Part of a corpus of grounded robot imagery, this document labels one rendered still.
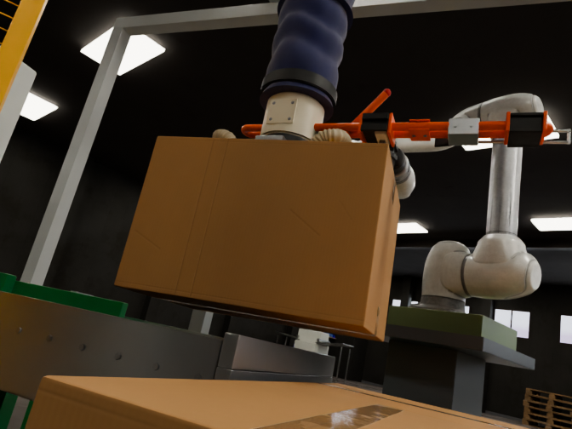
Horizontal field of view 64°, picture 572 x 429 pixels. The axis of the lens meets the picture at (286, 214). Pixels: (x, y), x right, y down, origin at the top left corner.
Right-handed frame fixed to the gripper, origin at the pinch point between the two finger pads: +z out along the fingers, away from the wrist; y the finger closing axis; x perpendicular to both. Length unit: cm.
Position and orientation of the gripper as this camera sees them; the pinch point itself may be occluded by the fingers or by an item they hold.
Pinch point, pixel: (383, 130)
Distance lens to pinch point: 127.0
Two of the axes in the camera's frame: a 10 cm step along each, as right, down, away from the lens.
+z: -3.4, -3.3, -8.8
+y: -2.0, 9.4, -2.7
